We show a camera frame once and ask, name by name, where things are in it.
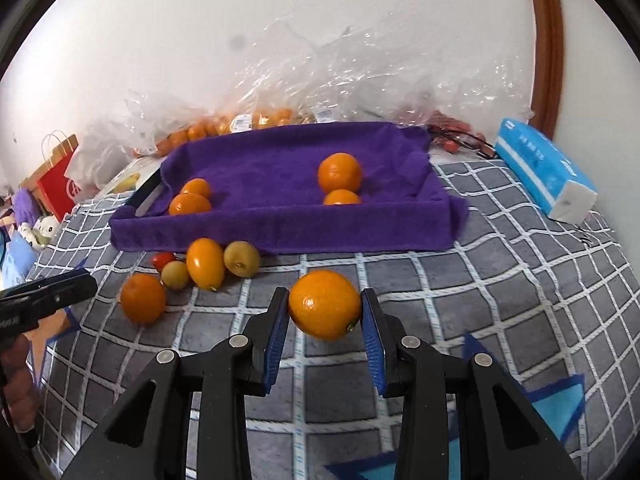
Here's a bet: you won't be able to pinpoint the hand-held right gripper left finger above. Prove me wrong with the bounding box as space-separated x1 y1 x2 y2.
60 287 291 480

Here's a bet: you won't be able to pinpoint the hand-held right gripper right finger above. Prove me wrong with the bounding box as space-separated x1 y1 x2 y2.
360 287 583 480

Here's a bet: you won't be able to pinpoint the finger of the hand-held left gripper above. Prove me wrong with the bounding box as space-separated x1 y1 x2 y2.
0 268 99 318

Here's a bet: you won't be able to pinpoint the yellow-green jujube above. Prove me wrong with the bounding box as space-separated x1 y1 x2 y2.
223 241 261 277
161 260 191 291

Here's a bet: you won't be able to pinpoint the oblong orange tangerine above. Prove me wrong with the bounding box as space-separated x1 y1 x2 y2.
186 238 226 291

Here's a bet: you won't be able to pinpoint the black tray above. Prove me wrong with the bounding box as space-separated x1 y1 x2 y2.
124 170 167 219

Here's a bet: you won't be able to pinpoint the person's left hand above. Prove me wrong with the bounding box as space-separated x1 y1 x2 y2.
0 335 41 433

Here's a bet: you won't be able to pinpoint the blue pillow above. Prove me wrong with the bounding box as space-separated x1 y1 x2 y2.
0 240 38 288

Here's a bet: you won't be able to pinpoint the purple plush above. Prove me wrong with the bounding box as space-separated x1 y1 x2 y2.
12 187 42 226

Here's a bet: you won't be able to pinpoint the red paper bag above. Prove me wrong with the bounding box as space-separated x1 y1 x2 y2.
22 130 83 223

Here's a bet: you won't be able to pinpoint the purple towel-lined tray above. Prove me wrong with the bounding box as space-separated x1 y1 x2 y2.
109 121 469 255

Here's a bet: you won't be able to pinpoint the grey checked blanket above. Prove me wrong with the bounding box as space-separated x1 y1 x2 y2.
25 160 640 480

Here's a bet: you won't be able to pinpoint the fruit-print paper sheet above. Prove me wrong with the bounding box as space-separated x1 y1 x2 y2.
107 170 157 197

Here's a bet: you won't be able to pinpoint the white plastic bag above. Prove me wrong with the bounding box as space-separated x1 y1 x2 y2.
65 120 136 197

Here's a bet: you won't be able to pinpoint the clear bag of tangerines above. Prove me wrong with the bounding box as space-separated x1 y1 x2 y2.
122 89 236 159

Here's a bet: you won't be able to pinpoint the black-framed eyeglasses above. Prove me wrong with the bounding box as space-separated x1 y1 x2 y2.
425 127 498 159

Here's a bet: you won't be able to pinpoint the clear bag of kumquats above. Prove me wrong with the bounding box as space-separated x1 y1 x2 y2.
220 104 343 134

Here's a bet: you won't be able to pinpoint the blue tissue pack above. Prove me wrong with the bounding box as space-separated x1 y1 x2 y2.
494 117 598 225

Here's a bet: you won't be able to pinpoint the crumpled clear plastic bag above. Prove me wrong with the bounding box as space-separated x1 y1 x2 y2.
235 7 536 133

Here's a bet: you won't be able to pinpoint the brown wooden door frame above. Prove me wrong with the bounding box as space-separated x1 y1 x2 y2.
525 0 565 141

